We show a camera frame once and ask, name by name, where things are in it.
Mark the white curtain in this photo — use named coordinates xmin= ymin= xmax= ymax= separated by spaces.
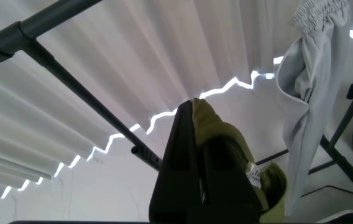
xmin=0 ymin=0 xmax=353 ymax=207

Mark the green garment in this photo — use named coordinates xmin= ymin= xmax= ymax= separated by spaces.
xmin=191 ymin=97 xmax=288 ymax=223

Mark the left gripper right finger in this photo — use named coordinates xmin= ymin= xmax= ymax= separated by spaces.
xmin=200 ymin=136 xmax=263 ymax=223

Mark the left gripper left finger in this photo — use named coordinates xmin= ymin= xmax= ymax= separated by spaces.
xmin=149 ymin=99 xmax=203 ymax=223

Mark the black clothes rack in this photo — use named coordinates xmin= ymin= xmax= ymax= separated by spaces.
xmin=0 ymin=0 xmax=353 ymax=189

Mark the pale grey garment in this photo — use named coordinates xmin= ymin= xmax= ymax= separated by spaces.
xmin=275 ymin=0 xmax=351 ymax=217

